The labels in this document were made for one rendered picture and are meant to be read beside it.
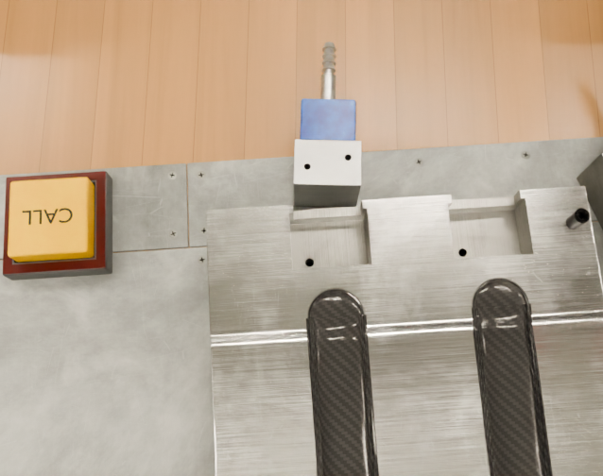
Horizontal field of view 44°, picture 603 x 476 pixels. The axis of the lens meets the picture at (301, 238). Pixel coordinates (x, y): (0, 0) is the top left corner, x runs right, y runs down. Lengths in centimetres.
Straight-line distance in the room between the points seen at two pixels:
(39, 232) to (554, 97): 43
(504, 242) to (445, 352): 10
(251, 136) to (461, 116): 18
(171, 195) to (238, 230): 12
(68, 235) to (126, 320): 8
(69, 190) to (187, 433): 20
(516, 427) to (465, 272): 10
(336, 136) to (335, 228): 8
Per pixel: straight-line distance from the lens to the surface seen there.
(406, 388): 50
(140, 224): 62
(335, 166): 56
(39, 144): 66
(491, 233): 55
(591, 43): 71
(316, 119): 59
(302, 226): 54
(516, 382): 52
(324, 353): 50
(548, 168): 65
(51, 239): 59
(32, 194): 61
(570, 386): 52
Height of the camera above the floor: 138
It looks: 75 degrees down
